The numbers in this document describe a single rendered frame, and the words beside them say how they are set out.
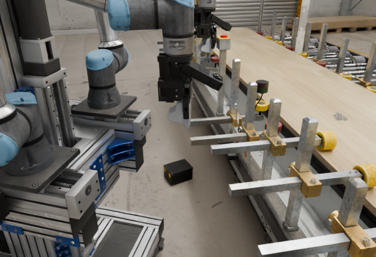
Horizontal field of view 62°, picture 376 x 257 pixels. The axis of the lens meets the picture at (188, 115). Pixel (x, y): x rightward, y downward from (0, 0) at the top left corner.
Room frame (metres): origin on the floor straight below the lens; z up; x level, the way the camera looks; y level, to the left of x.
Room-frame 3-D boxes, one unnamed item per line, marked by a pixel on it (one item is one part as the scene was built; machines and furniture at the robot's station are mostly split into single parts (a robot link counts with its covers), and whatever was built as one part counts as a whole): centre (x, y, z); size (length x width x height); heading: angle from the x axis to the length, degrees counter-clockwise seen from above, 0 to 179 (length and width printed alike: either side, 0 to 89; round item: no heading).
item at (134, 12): (0.76, 0.13, 1.50); 0.11 x 0.11 x 0.08; 6
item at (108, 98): (1.31, 0.38, 1.09); 0.15 x 0.15 x 0.10
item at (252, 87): (1.38, -0.30, 0.87); 0.04 x 0.04 x 0.48; 10
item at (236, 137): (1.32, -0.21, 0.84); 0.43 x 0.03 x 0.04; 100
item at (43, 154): (0.83, 0.50, 1.09); 0.15 x 0.15 x 0.10
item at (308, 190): (0.87, -0.40, 0.95); 0.14 x 0.06 x 0.05; 10
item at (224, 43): (1.88, -0.21, 1.18); 0.07 x 0.07 x 0.08; 10
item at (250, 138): (1.36, -0.31, 0.85); 0.14 x 0.06 x 0.05; 10
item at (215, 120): (1.58, -0.22, 0.82); 0.44 x 0.03 x 0.04; 100
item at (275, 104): (1.14, -0.35, 0.89); 0.04 x 0.04 x 0.48; 10
